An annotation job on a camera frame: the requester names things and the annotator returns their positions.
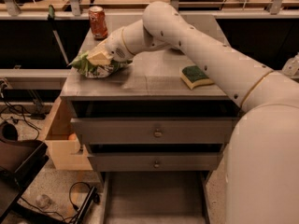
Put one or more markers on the clear plastic cup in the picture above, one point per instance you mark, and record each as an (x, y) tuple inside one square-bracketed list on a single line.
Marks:
[(43, 201)]

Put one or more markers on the grey top drawer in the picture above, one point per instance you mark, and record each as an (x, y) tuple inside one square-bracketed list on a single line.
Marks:
[(120, 131)]

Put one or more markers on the grey drawer cabinet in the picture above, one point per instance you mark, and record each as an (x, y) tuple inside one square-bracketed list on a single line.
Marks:
[(150, 87)]

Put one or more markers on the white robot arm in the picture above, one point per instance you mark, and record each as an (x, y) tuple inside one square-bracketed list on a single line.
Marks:
[(262, 179)]

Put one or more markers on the green and yellow sponge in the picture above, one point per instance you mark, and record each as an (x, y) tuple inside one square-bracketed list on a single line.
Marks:
[(193, 77)]

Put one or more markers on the orange ball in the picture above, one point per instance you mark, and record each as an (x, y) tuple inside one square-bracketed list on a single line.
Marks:
[(72, 137)]

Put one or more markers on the green jalapeno chip bag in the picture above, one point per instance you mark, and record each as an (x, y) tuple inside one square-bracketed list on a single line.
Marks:
[(89, 70)]

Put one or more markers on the grey middle drawer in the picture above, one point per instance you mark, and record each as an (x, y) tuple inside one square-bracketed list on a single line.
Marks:
[(137, 162)]

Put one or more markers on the grey open bottom drawer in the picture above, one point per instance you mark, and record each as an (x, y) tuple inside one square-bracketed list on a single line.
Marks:
[(155, 198)]

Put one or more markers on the light wooden box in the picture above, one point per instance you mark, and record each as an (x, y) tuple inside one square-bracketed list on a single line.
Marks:
[(65, 154)]

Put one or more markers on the orange soda can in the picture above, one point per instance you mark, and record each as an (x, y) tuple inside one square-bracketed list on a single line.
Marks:
[(98, 24)]

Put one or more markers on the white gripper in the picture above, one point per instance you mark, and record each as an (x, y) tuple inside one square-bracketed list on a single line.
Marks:
[(114, 47)]

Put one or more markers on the green handled tool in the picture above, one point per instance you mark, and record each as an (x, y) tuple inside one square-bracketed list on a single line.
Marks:
[(51, 19)]

